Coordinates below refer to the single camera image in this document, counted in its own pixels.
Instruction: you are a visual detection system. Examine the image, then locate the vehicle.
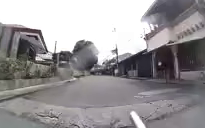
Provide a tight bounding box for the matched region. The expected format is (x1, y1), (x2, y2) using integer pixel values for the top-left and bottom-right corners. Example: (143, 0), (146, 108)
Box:
(89, 64), (107, 76)

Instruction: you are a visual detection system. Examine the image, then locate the utility pole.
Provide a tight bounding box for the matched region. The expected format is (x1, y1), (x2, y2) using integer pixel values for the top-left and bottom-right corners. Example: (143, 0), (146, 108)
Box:
(111, 27), (120, 77)

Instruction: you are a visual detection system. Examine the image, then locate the round dark tree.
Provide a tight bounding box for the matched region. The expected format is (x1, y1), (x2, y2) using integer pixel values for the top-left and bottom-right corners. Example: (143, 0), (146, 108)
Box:
(70, 39), (100, 72)

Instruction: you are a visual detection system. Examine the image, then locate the grey asphalt road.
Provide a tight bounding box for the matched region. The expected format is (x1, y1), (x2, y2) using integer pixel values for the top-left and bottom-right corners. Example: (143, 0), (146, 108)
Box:
(0, 74), (205, 128)

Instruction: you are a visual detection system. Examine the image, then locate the low dark building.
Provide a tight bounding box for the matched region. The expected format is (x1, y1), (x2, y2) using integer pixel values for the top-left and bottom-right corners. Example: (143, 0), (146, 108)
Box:
(102, 48), (154, 79)

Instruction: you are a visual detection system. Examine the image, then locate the robot's own part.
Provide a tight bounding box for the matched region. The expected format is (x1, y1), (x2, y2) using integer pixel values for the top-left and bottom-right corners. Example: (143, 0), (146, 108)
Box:
(129, 110), (147, 128)

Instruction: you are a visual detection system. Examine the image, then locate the pale building with awning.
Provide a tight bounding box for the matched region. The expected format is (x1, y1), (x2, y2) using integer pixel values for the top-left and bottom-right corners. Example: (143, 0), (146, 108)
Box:
(140, 0), (205, 82)

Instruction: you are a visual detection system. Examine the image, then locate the concrete kerb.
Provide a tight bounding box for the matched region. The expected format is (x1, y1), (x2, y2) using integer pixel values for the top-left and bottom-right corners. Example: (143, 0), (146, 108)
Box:
(0, 77), (79, 104)

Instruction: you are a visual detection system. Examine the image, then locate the house with red roof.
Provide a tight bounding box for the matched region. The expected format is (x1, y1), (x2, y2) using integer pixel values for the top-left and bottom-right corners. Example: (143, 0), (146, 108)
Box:
(0, 15), (55, 65)

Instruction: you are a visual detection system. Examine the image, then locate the green hedge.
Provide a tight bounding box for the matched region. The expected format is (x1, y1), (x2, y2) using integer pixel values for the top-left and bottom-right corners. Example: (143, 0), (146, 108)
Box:
(0, 49), (58, 81)

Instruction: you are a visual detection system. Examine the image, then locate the low concrete wall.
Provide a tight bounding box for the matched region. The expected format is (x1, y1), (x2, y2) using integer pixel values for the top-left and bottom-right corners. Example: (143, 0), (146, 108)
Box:
(0, 67), (74, 93)

